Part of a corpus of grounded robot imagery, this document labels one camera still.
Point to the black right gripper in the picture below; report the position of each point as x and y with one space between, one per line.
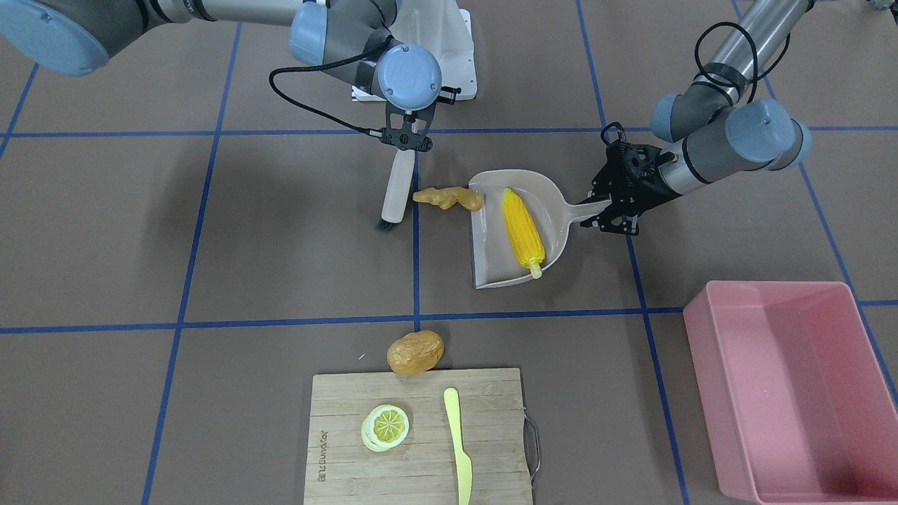
394 150

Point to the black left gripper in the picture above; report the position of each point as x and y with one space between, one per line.
647 184

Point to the wooden hand brush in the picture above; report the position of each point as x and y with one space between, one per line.
397 190

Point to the orange toy ginger piece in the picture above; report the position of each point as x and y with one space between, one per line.
448 197

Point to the beige plastic dustpan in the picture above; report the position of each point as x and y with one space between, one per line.
492 257

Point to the yellow toy corn cob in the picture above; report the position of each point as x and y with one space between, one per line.
523 235

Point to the brown toy potato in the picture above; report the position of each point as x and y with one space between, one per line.
415 353

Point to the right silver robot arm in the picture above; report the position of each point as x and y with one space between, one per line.
75 38

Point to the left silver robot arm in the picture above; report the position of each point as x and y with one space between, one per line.
716 128

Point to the pink plastic bin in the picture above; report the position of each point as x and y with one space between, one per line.
796 406

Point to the yellow plastic knife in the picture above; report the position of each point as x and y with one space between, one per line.
463 463

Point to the yellow lemon slice toy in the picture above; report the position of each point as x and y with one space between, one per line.
384 428

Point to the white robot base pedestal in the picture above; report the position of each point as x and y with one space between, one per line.
456 56

